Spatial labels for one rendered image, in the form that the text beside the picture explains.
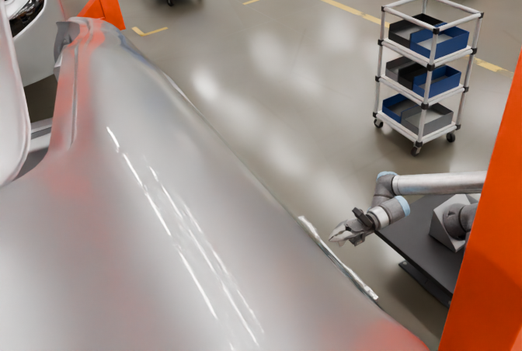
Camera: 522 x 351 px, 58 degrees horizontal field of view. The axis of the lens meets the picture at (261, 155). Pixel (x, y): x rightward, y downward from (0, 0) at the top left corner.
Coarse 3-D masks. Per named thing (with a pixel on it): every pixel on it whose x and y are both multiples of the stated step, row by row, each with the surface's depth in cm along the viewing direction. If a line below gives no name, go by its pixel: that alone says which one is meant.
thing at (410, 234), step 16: (416, 208) 263; (432, 208) 262; (400, 224) 255; (416, 224) 254; (384, 240) 251; (400, 240) 246; (416, 240) 245; (432, 240) 245; (416, 256) 237; (432, 256) 236; (448, 256) 236; (416, 272) 264; (432, 272) 229; (448, 272) 228; (432, 288) 255; (448, 288) 221; (448, 304) 246
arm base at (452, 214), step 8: (448, 208) 238; (456, 208) 235; (448, 216) 236; (456, 216) 232; (448, 224) 234; (456, 224) 231; (448, 232) 236; (456, 232) 233; (464, 232) 231; (464, 240) 237
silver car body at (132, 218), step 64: (0, 0) 48; (0, 64) 47; (64, 64) 84; (128, 64) 87; (0, 128) 46; (64, 128) 58; (128, 128) 57; (192, 128) 65; (0, 192) 43; (64, 192) 42; (128, 192) 43; (192, 192) 46; (256, 192) 54; (0, 256) 35; (64, 256) 35; (128, 256) 35; (192, 256) 36; (256, 256) 39; (320, 256) 45; (0, 320) 29; (64, 320) 29; (128, 320) 29; (192, 320) 30; (256, 320) 31; (320, 320) 34; (384, 320) 40
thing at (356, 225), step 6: (372, 216) 188; (348, 222) 187; (354, 222) 187; (360, 222) 186; (372, 222) 188; (348, 228) 186; (354, 228) 184; (360, 228) 184; (366, 228) 188; (372, 228) 190; (366, 234) 190; (354, 240) 187; (360, 240) 189; (354, 246) 187
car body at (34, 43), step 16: (16, 0) 295; (32, 0) 302; (48, 0) 314; (16, 16) 293; (32, 16) 302; (48, 16) 314; (64, 16) 340; (16, 32) 295; (32, 32) 303; (48, 32) 315; (16, 48) 298; (32, 48) 306; (48, 48) 317; (32, 64) 311; (48, 64) 323; (32, 80) 318
